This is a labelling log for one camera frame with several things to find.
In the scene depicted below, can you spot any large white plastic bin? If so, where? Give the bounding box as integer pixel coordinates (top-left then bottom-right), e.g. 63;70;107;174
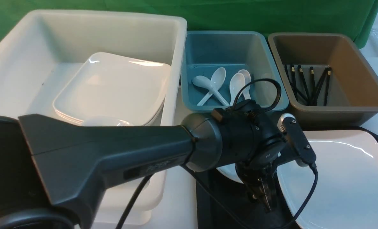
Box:
0;9;188;229

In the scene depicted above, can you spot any top white square plate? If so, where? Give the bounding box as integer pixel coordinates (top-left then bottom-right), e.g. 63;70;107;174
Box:
53;52;171;126

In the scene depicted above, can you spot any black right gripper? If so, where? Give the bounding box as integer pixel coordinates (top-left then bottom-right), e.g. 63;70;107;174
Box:
235;149;300;213

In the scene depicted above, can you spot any black serving tray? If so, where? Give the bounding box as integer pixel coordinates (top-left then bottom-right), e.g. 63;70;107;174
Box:
195;126;378;229

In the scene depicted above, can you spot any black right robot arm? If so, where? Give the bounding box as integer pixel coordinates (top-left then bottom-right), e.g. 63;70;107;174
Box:
0;101;286;229

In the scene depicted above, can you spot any black camera cable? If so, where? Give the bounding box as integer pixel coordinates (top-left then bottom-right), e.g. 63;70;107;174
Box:
116;78;319;229

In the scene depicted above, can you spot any white ceramic spoon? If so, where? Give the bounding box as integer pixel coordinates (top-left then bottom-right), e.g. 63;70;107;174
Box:
229;73;246;106
193;75;229;106
197;67;226;106
238;69;252;100

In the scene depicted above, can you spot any large white square plate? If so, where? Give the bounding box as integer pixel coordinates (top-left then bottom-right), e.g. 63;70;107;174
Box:
276;130;378;229

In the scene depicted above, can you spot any brown plastic bin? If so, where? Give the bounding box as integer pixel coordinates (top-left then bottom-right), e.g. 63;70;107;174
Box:
268;32;378;129

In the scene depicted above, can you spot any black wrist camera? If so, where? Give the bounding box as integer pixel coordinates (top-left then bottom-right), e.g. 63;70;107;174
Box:
277;113;317;170

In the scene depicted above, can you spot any teal plastic bin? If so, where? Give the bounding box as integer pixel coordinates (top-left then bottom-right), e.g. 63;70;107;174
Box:
181;31;289;124

